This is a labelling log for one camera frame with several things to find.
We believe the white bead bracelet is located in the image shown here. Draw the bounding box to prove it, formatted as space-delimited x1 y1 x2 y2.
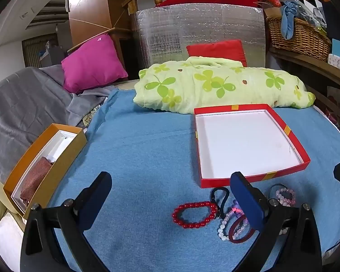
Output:
218 210 236 241

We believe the red pillow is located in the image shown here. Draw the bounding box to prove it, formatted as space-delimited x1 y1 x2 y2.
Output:
186 40 248 67

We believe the wooden cabinet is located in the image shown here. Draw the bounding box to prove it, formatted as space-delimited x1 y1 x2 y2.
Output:
67 0 131 54

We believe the wooden shelf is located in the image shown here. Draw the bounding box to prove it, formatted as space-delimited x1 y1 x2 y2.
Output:
269 47 340 142

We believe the wicker basket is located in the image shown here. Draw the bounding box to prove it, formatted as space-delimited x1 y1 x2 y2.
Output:
266 15 332 63

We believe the magenta pillow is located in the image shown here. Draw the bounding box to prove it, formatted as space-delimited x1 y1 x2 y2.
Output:
61 34 129 94

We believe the grey blanket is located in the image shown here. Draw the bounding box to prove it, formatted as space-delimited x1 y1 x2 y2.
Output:
0 65 117 185

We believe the white pillow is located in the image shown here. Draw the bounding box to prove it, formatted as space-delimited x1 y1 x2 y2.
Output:
0 212 26 272

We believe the black hair tie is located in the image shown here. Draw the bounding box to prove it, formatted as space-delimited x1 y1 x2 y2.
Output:
210 187 233 219

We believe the pink bead bracelet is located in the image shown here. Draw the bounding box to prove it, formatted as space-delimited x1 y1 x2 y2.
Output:
275 187 296 206

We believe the dark red hair tie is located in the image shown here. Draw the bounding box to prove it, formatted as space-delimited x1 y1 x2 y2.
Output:
228 215 257 244

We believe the blue blanket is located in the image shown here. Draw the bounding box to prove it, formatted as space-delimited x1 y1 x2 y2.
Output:
47 88 340 272

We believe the white printed box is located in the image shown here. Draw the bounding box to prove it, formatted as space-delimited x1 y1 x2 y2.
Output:
328 54 340 75

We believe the gold cardboard box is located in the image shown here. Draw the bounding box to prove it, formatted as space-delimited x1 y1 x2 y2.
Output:
3 123 88 220

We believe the purple bead bracelet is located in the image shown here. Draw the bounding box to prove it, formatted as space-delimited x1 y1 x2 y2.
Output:
229 199 245 217

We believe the green clover pillow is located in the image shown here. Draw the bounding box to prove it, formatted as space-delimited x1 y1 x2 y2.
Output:
133 57 316 115

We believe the silver foil insulation sheet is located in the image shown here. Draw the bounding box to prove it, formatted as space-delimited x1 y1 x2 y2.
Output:
130 4 268 77

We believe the red shallow cardboard box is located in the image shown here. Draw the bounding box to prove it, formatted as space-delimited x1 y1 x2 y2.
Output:
193 103 311 189

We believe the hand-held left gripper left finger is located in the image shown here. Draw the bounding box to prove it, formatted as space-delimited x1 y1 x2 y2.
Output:
19 171 113 272

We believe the red bead bracelet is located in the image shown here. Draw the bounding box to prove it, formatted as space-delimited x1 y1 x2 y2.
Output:
172 201 218 229

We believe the blue cloth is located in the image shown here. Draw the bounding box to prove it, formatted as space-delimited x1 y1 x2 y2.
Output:
280 1 304 40

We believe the brown glitter pouch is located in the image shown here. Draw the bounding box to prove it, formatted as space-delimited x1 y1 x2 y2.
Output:
20 157 53 204

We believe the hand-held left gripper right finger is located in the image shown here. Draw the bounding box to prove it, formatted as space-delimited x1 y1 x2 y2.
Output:
230 171 323 272

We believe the white inner box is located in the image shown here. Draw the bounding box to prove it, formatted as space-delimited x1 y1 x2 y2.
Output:
11 130 81 213

